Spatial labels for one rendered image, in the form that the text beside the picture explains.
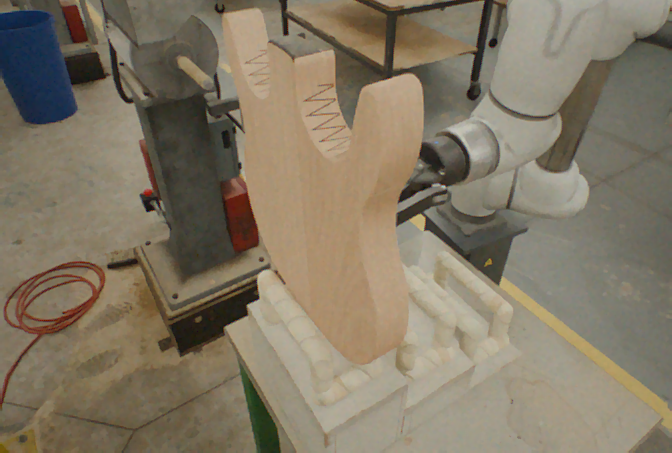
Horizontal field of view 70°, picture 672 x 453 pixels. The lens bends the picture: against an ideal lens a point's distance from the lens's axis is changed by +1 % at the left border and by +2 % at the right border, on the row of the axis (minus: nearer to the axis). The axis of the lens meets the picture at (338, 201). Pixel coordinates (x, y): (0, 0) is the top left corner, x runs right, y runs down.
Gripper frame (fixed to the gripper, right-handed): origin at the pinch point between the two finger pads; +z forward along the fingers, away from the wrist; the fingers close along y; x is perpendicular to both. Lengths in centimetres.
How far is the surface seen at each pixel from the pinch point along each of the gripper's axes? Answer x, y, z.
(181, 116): -38, 112, -8
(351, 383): -24.3, -10.2, 3.2
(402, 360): -29.4, -8.6, -7.8
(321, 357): -16.7, -8.8, 7.1
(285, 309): -16.6, 0.9, 7.4
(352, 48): -98, 272, -186
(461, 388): -40.9, -13.1, -18.7
